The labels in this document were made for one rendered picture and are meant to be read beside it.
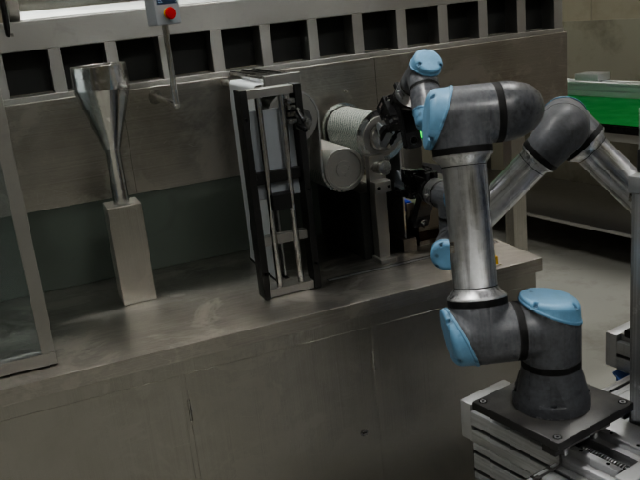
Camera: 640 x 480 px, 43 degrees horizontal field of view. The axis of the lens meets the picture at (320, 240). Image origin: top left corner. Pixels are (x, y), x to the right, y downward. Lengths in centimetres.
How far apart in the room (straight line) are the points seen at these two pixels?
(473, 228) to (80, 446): 104
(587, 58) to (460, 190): 469
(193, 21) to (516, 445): 146
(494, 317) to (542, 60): 155
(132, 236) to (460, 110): 101
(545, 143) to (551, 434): 66
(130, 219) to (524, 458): 114
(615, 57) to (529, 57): 315
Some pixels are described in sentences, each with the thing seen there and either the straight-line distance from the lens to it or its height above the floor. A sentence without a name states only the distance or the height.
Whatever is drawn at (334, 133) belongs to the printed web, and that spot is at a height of 125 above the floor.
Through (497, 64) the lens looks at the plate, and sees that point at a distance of 285.
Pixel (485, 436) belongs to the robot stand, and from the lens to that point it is 180.
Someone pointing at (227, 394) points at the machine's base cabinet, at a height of 73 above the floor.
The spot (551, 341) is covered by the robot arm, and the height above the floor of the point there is 98.
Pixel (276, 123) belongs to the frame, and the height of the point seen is 135.
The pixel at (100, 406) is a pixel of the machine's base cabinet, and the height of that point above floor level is 79.
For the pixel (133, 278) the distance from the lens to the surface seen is 221.
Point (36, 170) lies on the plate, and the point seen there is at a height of 125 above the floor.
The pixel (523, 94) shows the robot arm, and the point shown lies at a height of 143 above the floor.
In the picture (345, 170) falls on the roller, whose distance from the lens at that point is 225.
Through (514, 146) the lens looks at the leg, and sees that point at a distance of 313.
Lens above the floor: 164
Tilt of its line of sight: 17 degrees down
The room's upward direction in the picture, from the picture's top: 6 degrees counter-clockwise
